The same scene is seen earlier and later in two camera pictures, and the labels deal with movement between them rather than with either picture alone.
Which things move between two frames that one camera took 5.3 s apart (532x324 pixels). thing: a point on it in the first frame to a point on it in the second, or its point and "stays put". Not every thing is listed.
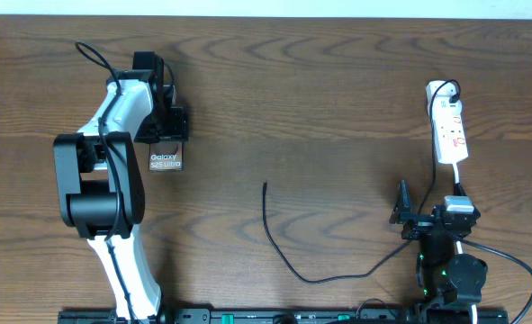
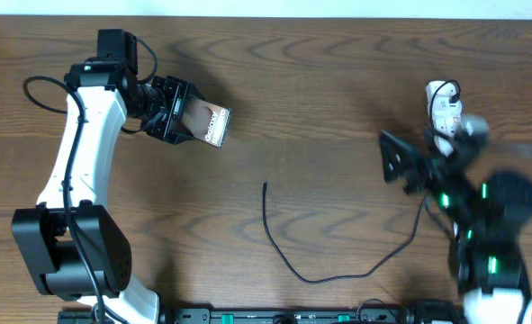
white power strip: (450, 136) stays put
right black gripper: (419, 224) to (410, 157)
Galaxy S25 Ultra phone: (166, 157) to (206, 121)
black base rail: (427, 315) stays put
